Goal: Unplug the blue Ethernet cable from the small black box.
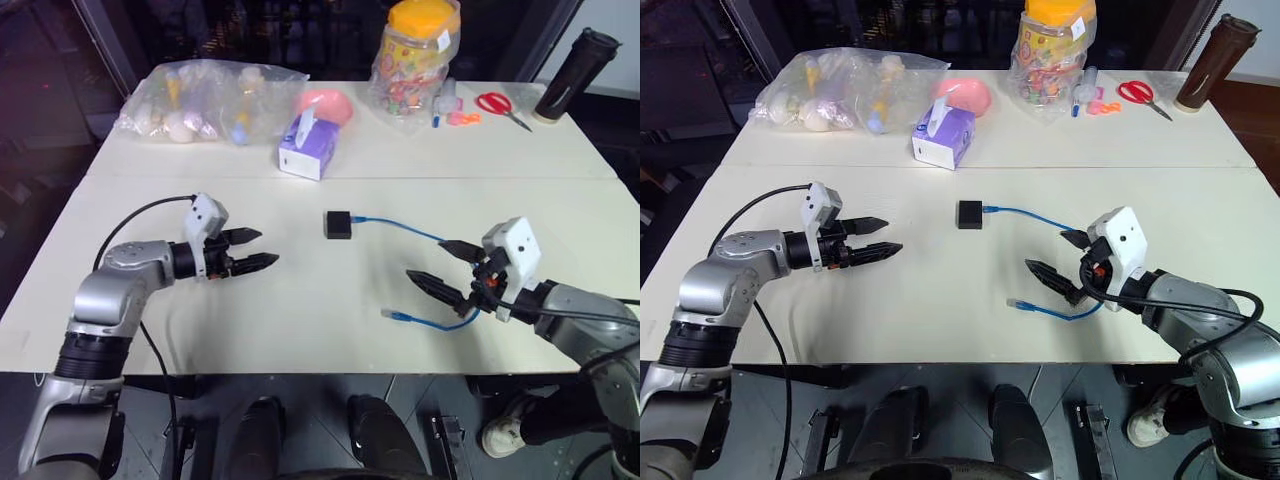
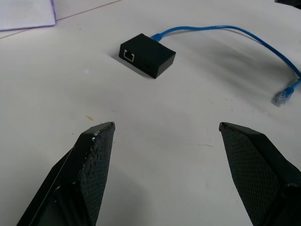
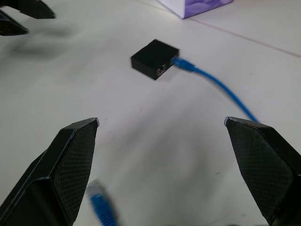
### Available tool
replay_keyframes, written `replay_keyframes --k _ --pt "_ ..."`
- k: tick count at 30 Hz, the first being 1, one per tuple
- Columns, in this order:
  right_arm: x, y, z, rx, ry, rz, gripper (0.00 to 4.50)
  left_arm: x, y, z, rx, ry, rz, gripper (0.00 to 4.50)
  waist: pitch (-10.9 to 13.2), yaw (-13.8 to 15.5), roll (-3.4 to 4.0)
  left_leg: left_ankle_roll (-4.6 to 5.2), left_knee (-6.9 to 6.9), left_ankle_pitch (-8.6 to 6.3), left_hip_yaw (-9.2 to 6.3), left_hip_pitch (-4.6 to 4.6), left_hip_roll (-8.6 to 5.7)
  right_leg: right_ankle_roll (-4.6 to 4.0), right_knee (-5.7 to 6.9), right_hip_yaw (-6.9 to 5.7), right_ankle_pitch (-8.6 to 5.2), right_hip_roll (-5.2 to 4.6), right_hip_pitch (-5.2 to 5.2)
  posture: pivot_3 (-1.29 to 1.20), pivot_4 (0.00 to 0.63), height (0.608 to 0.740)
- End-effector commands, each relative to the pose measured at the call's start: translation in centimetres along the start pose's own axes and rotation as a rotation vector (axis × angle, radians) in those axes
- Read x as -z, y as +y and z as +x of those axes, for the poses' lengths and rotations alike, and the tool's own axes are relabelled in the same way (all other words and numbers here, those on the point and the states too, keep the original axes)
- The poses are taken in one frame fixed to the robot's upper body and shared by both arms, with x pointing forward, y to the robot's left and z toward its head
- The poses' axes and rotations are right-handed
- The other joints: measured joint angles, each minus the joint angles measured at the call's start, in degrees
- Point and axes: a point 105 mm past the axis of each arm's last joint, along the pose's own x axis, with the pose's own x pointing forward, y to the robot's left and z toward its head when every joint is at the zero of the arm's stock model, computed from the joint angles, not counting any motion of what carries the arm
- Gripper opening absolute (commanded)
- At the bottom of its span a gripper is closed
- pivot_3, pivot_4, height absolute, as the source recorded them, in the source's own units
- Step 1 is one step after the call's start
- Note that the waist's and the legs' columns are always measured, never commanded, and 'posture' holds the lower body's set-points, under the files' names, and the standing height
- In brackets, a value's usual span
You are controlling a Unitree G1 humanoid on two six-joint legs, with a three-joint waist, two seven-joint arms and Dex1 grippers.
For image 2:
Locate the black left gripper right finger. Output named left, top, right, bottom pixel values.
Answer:
left=219, top=121, right=301, bottom=226

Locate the white sheet with purple edge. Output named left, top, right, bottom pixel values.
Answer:
left=0, top=0, right=57, bottom=32

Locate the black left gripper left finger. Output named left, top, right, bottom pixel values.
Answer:
left=16, top=121, right=116, bottom=226

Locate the black ethernet adapter box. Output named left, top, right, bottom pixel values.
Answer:
left=119, top=33, right=176, bottom=79

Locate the blue Ethernet cable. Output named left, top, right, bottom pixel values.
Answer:
left=150, top=24, right=301, bottom=106

